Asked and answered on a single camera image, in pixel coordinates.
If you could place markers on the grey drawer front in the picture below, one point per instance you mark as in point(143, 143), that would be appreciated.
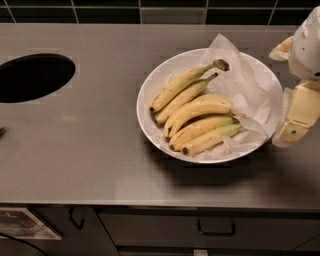
point(181, 231)

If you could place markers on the black cabinet door handle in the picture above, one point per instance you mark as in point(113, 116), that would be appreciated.
point(76, 218)

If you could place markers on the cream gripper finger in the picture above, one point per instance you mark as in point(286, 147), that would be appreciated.
point(281, 51)
point(300, 111)

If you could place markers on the white crumpled paper liner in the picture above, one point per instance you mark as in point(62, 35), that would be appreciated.
point(249, 84)

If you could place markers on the black round counter hole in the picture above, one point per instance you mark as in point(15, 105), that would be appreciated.
point(34, 76)

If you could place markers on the grey cabinet door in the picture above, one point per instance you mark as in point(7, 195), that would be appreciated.
point(92, 240)

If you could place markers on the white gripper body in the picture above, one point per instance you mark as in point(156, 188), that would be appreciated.
point(306, 50)

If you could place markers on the yellow banana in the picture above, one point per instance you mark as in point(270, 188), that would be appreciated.
point(198, 128)
point(183, 80)
point(208, 140)
point(202, 105)
point(185, 96)

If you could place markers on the white round bowl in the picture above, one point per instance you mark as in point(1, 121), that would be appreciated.
point(154, 132)

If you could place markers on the black drawer handle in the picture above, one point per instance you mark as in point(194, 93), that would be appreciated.
point(216, 227)

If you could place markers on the glossy paper sheet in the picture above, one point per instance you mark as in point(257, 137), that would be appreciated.
point(22, 223)

